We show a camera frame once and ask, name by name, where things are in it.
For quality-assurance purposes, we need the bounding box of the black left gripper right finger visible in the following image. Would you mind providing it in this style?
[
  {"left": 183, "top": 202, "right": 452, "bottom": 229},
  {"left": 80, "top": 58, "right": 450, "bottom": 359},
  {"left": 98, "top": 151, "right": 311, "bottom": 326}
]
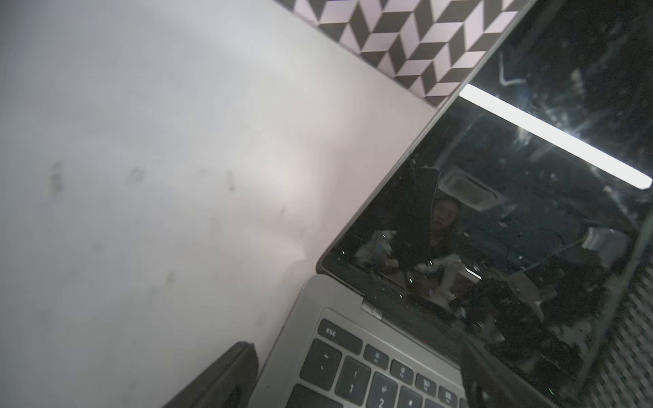
[{"left": 460, "top": 338, "right": 556, "bottom": 407}]

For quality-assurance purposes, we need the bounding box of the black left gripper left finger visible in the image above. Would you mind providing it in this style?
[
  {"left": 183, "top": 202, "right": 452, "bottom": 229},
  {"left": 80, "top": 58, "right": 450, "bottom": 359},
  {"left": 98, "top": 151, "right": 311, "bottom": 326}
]
[{"left": 164, "top": 341, "right": 258, "bottom": 408}]

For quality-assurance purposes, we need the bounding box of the grey laptop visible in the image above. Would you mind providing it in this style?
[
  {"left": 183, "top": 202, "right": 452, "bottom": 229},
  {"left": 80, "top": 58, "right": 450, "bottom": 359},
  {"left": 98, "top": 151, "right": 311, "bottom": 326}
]
[{"left": 249, "top": 0, "right": 652, "bottom": 407}]

